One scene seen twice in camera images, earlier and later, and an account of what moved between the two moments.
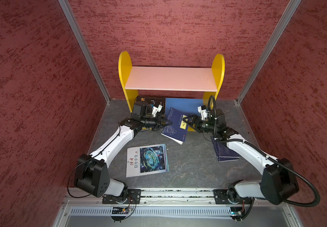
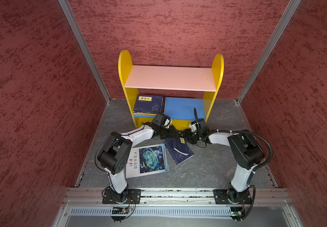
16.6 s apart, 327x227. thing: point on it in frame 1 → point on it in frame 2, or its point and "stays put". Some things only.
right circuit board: [236, 212] stays put
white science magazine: [145, 160] stays put
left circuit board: [120, 210] stays put
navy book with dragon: [177, 131] → [145, 103]
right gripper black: [194, 118] → [187, 133]
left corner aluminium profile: [66, 9] stays put
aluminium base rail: [170, 197] stays put
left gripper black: [158, 121] → [171, 133]
